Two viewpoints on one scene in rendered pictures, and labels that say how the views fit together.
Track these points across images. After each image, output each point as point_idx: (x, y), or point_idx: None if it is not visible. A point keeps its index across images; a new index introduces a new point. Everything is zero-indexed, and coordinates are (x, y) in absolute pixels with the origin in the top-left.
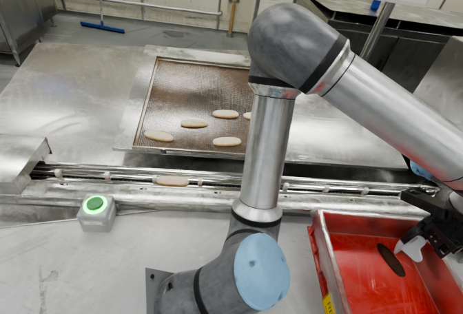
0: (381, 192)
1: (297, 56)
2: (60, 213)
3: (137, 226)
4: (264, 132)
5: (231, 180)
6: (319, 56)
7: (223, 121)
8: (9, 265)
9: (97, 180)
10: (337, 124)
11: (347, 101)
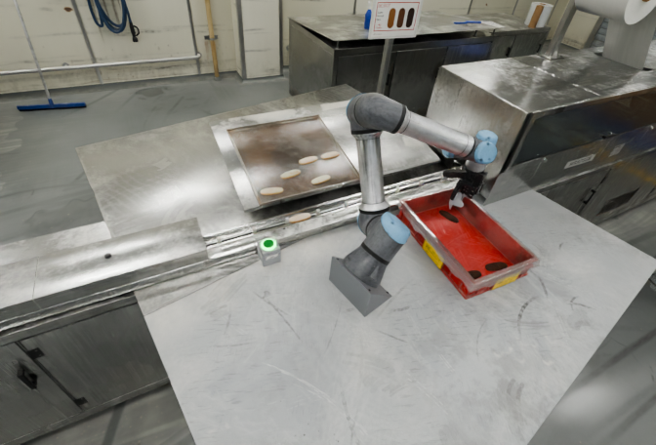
0: (430, 182)
1: (389, 119)
2: (238, 263)
3: (295, 252)
4: (371, 159)
5: (336, 204)
6: (398, 117)
7: (309, 166)
8: (234, 299)
9: (249, 234)
10: (387, 143)
11: (413, 132)
